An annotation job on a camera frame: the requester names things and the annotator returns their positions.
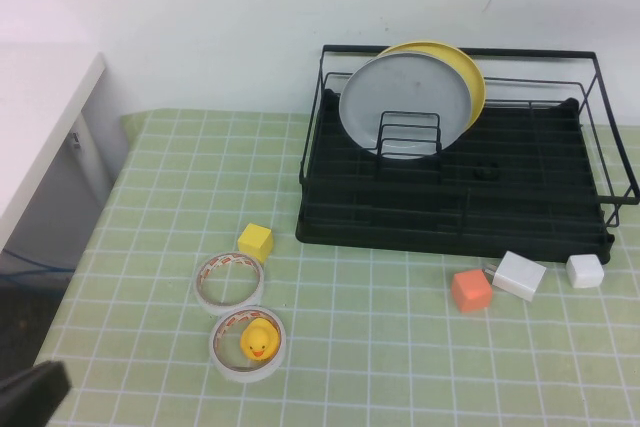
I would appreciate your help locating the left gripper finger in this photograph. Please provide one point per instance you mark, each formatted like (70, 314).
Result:
(30, 392)

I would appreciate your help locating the grey plate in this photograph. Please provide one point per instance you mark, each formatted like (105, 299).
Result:
(400, 92)

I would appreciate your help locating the yellow plate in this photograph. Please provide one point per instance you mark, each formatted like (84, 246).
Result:
(475, 87)

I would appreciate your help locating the white double-sided tape roll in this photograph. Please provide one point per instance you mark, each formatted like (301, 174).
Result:
(200, 292)
(217, 357)

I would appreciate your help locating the yellow rubber duck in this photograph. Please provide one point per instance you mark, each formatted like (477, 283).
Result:
(259, 339)

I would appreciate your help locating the small cabinet side latch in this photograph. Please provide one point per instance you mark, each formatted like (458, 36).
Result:
(76, 139)

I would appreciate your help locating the yellow cube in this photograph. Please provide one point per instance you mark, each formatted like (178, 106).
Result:
(255, 241)

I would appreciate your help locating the white side cabinet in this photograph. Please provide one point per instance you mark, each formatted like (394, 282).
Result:
(45, 97)

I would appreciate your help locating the green checked tablecloth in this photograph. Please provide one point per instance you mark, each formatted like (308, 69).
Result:
(400, 372)

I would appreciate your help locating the orange cube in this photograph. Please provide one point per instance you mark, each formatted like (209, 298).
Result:
(470, 292)

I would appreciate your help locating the white charger adapter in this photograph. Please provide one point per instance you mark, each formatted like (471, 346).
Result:
(517, 277)

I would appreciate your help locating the white cube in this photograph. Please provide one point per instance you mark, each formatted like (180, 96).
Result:
(584, 271)

